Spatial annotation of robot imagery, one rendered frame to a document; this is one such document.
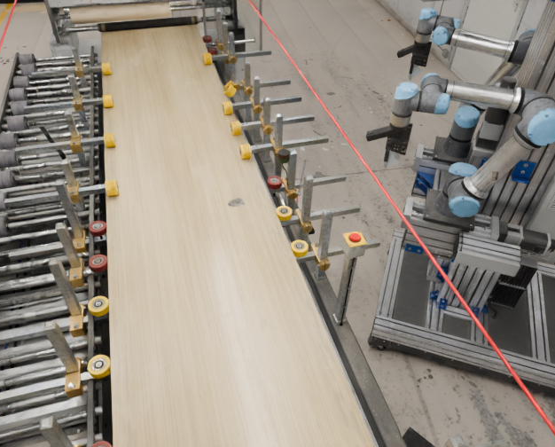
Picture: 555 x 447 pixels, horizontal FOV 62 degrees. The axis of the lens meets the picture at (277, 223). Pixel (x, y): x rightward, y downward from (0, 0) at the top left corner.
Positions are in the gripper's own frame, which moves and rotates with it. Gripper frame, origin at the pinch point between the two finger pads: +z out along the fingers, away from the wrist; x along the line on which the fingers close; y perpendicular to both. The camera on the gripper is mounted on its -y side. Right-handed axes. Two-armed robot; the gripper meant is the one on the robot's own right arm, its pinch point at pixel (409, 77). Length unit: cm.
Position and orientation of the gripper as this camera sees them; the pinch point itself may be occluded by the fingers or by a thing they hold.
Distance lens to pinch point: 271.3
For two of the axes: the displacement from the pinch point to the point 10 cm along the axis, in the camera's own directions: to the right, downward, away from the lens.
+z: -0.2, 7.3, 6.8
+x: 3.2, -6.4, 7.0
